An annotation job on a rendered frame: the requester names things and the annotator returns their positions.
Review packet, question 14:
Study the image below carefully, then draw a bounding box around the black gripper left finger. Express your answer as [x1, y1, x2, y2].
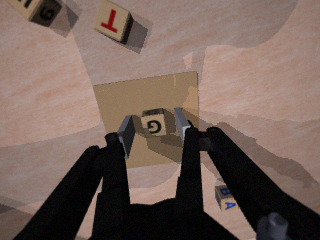
[12, 115, 135, 240]

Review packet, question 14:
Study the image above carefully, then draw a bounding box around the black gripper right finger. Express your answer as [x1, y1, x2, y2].
[168, 107, 320, 240]

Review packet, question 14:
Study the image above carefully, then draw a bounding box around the tan flat mat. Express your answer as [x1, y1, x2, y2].
[92, 71, 199, 169]

